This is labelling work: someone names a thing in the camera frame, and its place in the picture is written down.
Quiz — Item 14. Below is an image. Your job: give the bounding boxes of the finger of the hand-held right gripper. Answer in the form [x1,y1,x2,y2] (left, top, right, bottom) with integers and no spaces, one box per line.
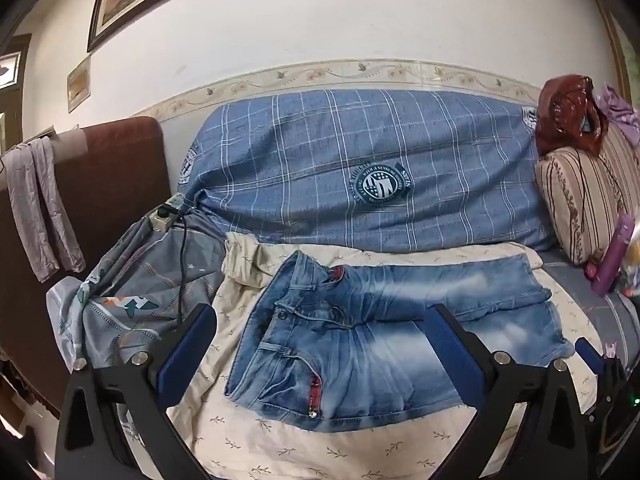
[574,338,607,377]

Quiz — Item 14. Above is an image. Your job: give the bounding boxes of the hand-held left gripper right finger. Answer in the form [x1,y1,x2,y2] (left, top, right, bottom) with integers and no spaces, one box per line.
[422,303,589,480]

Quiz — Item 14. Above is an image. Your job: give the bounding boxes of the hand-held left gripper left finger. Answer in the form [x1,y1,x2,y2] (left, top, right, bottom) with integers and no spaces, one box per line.
[54,303,218,480]

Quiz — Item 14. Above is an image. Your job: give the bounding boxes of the blue denim short pants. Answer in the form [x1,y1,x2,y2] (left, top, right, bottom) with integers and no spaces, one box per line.
[225,250,576,433]

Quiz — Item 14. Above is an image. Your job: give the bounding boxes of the grey striped mattress sheet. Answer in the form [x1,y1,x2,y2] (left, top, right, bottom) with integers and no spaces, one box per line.
[542,250,640,361]

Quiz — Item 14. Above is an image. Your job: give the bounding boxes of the grey patterned pillow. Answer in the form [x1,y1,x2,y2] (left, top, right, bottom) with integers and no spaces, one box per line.
[46,205,228,443]

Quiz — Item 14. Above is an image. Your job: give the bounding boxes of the purple bottle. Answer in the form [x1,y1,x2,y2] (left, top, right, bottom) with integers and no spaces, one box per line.
[586,212,636,297]

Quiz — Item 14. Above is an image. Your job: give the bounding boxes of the cream leaf-print bed sheet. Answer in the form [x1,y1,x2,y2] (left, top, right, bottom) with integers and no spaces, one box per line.
[165,232,608,480]

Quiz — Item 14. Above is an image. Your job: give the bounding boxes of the white power strip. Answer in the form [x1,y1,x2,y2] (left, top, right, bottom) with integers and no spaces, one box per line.
[150,197,184,233]

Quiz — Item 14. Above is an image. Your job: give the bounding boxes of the striped beige pillow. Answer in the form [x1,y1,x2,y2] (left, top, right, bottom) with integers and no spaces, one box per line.
[535,125,640,266]

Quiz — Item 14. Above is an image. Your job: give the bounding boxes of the brown headboard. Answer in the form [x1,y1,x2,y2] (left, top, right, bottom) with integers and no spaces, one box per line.
[0,116,171,417]

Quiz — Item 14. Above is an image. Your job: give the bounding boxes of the grey hanging cloth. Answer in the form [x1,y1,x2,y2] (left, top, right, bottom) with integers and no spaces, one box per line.
[0,137,87,282]

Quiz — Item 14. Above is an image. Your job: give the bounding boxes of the blue plaid quilt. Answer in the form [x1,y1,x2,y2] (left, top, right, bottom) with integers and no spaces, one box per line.
[177,89,558,253]

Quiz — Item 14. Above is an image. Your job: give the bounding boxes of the brown plastic bag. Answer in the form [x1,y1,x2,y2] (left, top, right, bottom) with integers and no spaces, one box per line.
[536,75,609,159]

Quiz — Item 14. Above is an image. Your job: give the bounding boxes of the purple cloth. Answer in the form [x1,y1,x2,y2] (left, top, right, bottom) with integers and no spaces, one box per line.
[597,84,640,149]

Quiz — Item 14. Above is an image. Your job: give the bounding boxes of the black power cable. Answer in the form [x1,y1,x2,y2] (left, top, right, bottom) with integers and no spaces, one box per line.
[174,214,190,325]

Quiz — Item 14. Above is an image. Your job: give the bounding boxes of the small framed wall plaque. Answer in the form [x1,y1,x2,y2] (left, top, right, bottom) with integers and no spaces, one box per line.
[67,55,92,114]

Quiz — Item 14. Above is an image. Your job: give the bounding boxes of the dark wooden door frame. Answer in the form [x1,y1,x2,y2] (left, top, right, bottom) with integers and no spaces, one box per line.
[0,34,32,155]

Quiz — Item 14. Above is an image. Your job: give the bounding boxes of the wooden wall frame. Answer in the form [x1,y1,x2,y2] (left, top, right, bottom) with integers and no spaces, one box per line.
[592,0,634,106]

